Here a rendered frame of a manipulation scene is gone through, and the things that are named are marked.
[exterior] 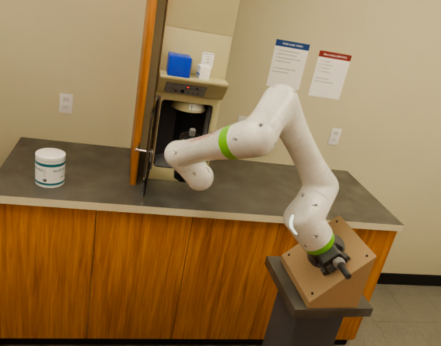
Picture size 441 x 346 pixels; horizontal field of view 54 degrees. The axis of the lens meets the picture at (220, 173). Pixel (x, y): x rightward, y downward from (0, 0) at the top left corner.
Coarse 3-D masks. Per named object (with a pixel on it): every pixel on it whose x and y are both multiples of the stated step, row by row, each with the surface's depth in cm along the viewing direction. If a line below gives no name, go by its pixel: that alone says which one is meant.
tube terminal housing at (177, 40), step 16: (176, 32) 199; (192, 32) 201; (160, 48) 210; (176, 48) 202; (192, 48) 204; (208, 48) 205; (224, 48) 206; (160, 64) 204; (192, 64) 207; (224, 64) 209; (176, 96) 212; (192, 96) 213; (160, 176) 228
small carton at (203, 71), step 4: (200, 64) 203; (200, 68) 200; (204, 68) 200; (208, 68) 201; (196, 72) 205; (200, 72) 200; (204, 72) 201; (208, 72) 201; (196, 76) 204; (200, 76) 201; (204, 76) 202; (208, 76) 202
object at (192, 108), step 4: (172, 104) 222; (176, 104) 220; (180, 104) 218; (184, 104) 218; (188, 104) 217; (192, 104) 218; (196, 104) 219; (200, 104) 220; (176, 108) 219; (180, 108) 218; (184, 108) 217; (188, 108) 217; (192, 108) 218; (196, 108) 219; (200, 108) 220; (204, 108) 224; (188, 112) 217; (192, 112) 218; (196, 112) 219; (200, 112) 220
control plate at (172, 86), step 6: (168, 84) 201; (174, 84) 201; (180, 84) 201; (186, 84) 201; (168, 90) 205; (180, 90) 205; (186, 90) 205; (192, 90) 205; (198, 90) 205; (204, 90) 205
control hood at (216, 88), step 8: (160, 72) 200; (160, 80) 198; (168, 80) 198; (176, 80) 198; (184, 80) 198; (192, 80) 198; (200, 80) 199; (208, 80) 202; (216, 80) 205; (224, 80) 209; (160, 88) 204; (208, 88) 204; (216, 88) 204; (224, 88) 204; (200, 96) 211; (208, 96) 211; (216, 96) 211
